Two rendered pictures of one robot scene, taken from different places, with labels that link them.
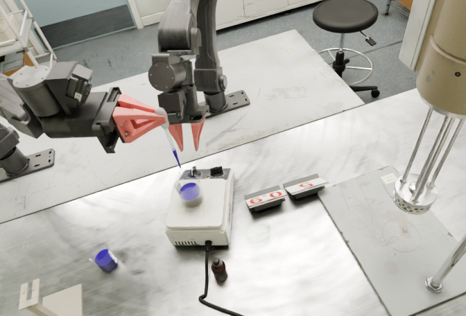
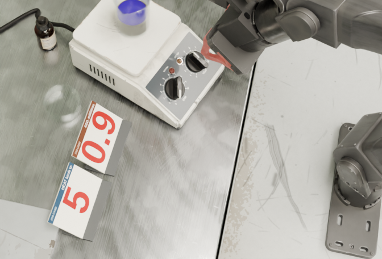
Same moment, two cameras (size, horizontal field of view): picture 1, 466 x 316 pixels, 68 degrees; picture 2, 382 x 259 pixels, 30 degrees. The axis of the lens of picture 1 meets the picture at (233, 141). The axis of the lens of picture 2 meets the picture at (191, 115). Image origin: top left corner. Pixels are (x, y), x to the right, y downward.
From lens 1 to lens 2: 0.85 m
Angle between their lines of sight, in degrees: 56
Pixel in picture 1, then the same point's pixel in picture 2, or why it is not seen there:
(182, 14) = not seen: outside the picture
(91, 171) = not seen: outside the picture
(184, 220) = (110, 3)
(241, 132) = (261, 192)
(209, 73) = (359, 135)
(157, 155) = (294, 53)
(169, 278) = not seen: outside the picture
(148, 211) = (194, 5)
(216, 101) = not seen: hidden behind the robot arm
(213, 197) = (118, 47)
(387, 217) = not seen: outside the picture
